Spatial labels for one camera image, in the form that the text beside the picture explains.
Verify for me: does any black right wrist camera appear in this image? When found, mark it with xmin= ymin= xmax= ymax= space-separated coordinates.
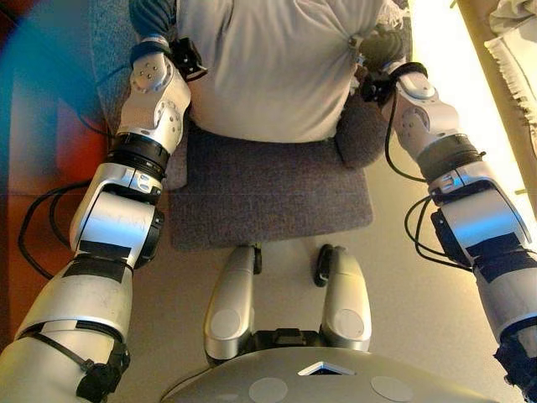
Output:
xmin=357 ymin=70 xmax=399 ymax=105

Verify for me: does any silver left robot leg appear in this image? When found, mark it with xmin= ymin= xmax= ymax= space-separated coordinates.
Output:
xmin=202 ymin=244 xmax=263 ymax=363

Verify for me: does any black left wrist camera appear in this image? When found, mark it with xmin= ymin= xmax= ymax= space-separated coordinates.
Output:
xmin=169 ymin=36 xmax=209 ymax=82

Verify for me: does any silver robot torso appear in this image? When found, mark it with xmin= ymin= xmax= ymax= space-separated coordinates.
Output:
xmin=158 ymin=346 xmax=507 ymax=403

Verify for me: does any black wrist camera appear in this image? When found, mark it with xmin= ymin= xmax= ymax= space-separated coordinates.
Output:
xmin=169 ymin=36 xmax=209 ymax=82
xmin=357 ymin=70 xmax=399 ymax=105

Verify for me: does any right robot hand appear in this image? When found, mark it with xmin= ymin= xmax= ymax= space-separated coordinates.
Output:
xmin=347 ymin=24 xmax=406 ymax=71

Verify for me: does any reddish brown wooden cabinet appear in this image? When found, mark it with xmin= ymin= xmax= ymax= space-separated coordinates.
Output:
xmin=0 ymin=0 xmax=112 ymax=341

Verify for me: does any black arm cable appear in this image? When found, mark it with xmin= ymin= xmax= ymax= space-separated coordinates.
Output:
xmin=18 ymin=179 xmax=92 ymax=280
xmin=383 ymin=82 xmax=477 ymax=272

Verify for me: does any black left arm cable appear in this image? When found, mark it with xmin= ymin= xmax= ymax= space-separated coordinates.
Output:
xmin=18 ymin=179 xmax=92 ymax=280

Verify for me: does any bed with white duvet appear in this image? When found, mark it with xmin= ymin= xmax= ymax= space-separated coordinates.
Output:
xmin=456 ymin=0 xmax=537 ymax=157

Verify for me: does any white fringed cushion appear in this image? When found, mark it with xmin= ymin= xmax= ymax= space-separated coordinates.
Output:
xmin=175 ymin=0 xmax=411 ymax=144

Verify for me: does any silver right robot leg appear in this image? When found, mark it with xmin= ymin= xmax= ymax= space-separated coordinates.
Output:
xmin=313 ymin=243 xmax=373 ymax=353

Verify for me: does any silver robot leg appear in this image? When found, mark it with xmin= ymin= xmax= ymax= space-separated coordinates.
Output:
xmin=313 ymin=243 xmax=373 ymax=353
xmin=202 ymin=244 xmax=263 ymax=363

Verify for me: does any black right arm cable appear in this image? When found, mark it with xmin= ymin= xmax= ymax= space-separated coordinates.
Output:
xmin=383 ymin=82 xmax=477 ymax=272

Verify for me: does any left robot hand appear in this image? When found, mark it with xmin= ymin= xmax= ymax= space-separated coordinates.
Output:
xmin=128 ymin=0 xmax=177 ymax=42

